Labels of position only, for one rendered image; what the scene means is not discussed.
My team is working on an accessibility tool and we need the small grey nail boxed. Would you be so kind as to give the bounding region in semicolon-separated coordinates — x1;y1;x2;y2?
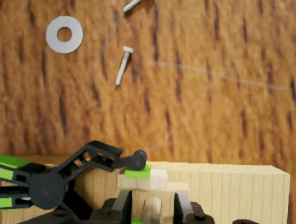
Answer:
116;47;134;85
124;0;141;12

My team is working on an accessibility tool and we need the pale wooden board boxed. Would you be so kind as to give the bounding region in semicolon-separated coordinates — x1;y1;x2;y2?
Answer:
2;161;290;224

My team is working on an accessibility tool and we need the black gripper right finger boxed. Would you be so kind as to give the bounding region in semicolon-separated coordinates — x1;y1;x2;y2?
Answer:
173;193;260;224

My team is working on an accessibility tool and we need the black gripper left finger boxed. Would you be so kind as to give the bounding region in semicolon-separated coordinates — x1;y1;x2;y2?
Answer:
17;190;132;224

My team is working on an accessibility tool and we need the black and green spring clamp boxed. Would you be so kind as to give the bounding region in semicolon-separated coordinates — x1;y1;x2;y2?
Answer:
0;140;151;221

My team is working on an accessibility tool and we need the grey flat washer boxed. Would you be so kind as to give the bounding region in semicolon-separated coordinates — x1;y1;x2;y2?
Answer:
46;16;84;54

